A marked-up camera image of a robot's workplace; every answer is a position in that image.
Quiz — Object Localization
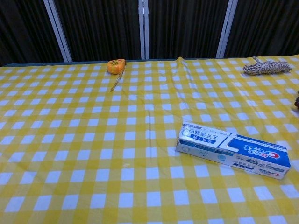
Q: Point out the blue white toothpaste box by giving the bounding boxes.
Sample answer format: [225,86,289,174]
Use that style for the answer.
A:
[175,123,292,180]

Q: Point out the orange tape measure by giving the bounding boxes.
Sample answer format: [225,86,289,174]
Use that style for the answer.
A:
[107,59,127,92]

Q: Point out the yellow white checkered tablecloth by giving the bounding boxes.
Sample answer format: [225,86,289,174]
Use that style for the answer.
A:
[0,54,299,224]

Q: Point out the black pleated curtain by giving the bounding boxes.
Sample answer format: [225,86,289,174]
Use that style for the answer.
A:
[0,0,299,67]

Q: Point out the white metal frame post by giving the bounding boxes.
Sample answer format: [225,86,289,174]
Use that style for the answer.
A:
[43,0,73,63]
[215,0,239,58]
[138,0,150,60]

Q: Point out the coiled beige patterned rope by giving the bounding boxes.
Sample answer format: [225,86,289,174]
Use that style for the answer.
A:
[242,56,292,76]

